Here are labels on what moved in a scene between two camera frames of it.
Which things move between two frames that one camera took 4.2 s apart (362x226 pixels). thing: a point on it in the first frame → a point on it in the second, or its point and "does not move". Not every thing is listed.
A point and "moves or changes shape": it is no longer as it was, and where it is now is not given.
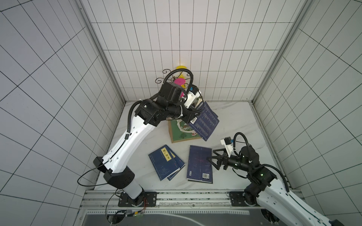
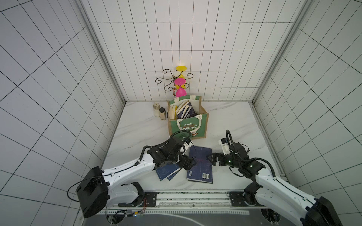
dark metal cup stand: (176, 79) does not move
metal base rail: (169, 202) does not move
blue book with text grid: (204, 125) moves or changes shape
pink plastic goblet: (180, 81) does not move
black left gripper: (192, 111) → (187, 166)
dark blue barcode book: (199, 168) does not move
